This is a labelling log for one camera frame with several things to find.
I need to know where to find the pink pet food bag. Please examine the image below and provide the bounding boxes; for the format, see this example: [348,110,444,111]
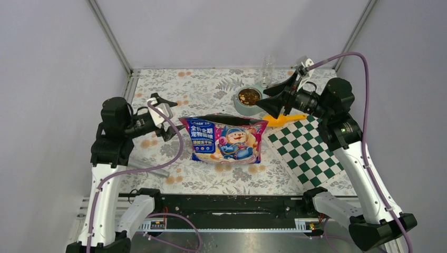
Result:
[179,113,268,164]

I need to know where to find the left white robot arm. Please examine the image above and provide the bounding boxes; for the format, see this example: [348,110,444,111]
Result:
[66,93,184,252]

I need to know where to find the green double pet bowl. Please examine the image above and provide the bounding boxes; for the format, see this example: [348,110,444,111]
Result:
[233,84,268,116]

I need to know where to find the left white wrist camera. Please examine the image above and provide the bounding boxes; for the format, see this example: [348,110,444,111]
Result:
[147,99,173,128]

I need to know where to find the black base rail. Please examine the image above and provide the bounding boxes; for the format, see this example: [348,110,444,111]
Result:
[116,190,336,231]

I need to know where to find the grey metal cylinder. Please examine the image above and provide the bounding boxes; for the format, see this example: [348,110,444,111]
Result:
[129,160,170,179]

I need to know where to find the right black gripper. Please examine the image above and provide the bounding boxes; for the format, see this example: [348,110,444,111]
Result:
[255,70,332,120]

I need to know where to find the orange plastic scoop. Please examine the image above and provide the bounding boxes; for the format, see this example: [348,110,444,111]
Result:
[263,114,307,127]

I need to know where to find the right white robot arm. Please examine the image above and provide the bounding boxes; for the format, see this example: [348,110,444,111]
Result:
[257,73,417,251]

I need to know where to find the clear plastic bottle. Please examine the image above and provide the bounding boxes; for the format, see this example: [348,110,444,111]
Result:
[259,55,275,87]

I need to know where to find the green white checkerboard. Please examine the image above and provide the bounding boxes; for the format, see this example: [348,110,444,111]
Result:
[264,115,352,194]

